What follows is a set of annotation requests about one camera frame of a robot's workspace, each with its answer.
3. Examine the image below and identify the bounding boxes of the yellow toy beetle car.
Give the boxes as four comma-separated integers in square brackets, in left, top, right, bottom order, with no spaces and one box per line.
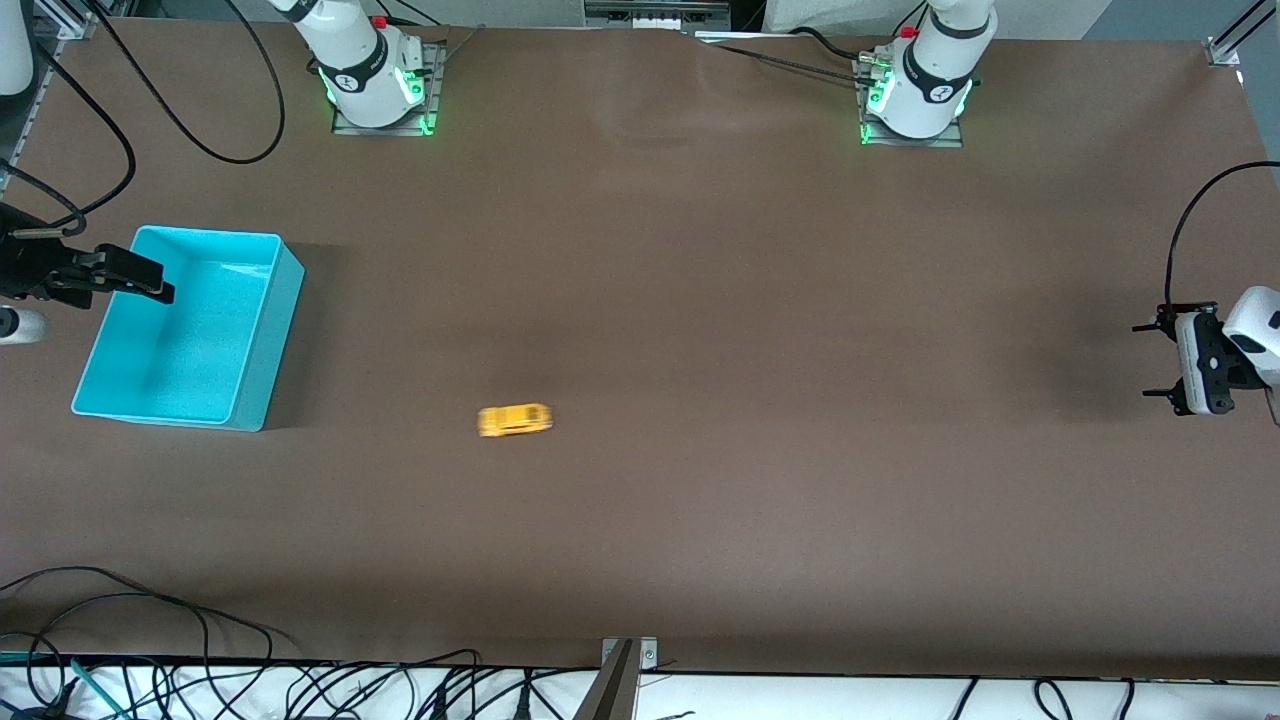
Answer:
[477,403,554,439]

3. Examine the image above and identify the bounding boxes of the turquoise plastic bin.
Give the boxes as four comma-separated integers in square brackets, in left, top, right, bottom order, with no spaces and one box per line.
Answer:
[71,225,306,433]

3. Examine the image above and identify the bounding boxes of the white panel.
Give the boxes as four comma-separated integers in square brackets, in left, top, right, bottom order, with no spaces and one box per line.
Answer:
[765,0,931,36]

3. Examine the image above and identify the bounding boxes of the grey power strip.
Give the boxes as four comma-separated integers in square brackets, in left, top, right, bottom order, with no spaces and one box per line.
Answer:
[583,0,733,33]

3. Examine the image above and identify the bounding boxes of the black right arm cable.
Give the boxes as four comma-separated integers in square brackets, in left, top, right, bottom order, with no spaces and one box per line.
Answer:
[0,0,286,236]

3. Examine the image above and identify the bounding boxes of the aluminium frame rail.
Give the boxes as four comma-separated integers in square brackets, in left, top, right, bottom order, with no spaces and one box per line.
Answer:
[0,0,101,196]

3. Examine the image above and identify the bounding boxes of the black looped cable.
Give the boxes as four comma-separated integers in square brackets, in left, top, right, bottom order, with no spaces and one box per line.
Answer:
[0,566,213,666]
[285,649,483,720]
[0,630,76,720]
[0,593,276,666]

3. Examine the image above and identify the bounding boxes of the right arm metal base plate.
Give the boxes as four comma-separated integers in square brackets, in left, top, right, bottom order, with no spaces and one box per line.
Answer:
[331,40,442,137]

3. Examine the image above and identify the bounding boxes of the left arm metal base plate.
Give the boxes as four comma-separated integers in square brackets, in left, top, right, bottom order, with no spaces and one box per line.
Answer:
[857,55,965,149]

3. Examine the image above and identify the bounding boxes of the grey thin cable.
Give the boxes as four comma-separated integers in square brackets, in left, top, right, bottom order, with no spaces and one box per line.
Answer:
[438,24,488,66]

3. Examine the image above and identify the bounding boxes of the thick black base cable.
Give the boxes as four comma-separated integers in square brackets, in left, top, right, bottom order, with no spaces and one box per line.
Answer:
[790,25,866,61]

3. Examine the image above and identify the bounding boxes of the thin black base cable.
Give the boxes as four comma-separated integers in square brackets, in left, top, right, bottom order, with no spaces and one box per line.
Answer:
[712,42,863,83]

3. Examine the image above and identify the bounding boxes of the metal table edge bracket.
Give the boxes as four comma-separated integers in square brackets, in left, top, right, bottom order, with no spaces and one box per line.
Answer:
[601,637,659,672]

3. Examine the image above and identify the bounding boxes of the grey camera stand pole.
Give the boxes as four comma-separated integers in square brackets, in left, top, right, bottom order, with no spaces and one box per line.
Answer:
[572,640,639,720]

